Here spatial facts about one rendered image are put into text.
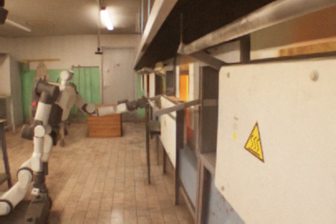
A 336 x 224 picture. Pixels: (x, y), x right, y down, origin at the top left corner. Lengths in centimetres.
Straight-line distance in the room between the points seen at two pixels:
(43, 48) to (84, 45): 120
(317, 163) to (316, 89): 11
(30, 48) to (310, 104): 686
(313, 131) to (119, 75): 607
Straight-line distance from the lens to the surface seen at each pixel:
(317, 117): 37
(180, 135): 149
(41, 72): 671
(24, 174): 191
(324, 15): 54
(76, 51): 649
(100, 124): 481
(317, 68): 37
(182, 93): 174
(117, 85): 631
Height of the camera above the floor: 130
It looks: 6 degrees down
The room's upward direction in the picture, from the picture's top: straight up
